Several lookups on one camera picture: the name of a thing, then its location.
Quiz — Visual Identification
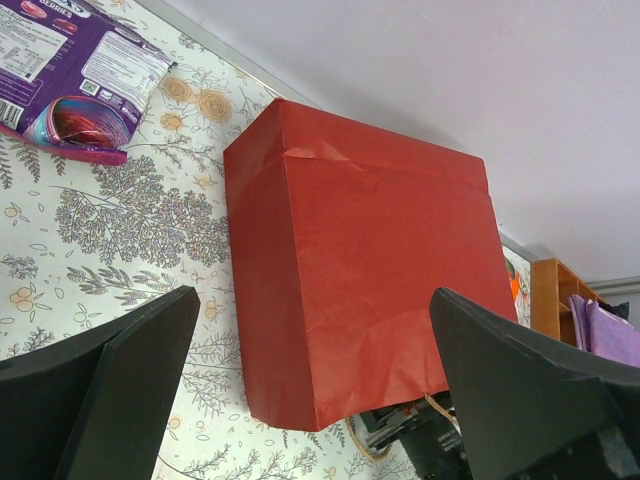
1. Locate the orange wooden tray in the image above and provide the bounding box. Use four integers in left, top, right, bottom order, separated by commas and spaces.
531, 258, 603, 347

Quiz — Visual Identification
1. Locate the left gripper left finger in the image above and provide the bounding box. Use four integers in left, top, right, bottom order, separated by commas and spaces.
1, 286, 200, 479

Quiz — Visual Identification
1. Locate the red brown paper bag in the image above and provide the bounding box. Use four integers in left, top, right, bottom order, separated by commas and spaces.
224, 99, 517, 432

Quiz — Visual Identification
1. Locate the floral table mat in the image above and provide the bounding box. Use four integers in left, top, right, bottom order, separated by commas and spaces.
1, 1, 415, 479

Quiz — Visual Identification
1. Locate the orange snack packet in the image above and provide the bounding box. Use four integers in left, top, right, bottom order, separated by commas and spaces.
503, 247, 531, 328

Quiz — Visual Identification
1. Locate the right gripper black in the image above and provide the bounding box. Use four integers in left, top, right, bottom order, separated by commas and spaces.
359, 392, 472, 479

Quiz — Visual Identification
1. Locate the purple snack packet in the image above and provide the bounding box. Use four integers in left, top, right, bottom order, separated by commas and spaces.
1, 0, 174, 166

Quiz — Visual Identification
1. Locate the purple princess cloth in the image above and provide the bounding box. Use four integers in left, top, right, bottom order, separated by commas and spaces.
568, 295, 639, 367

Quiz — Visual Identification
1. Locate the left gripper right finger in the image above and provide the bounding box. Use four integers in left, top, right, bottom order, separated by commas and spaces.
429, 288, 639, 479

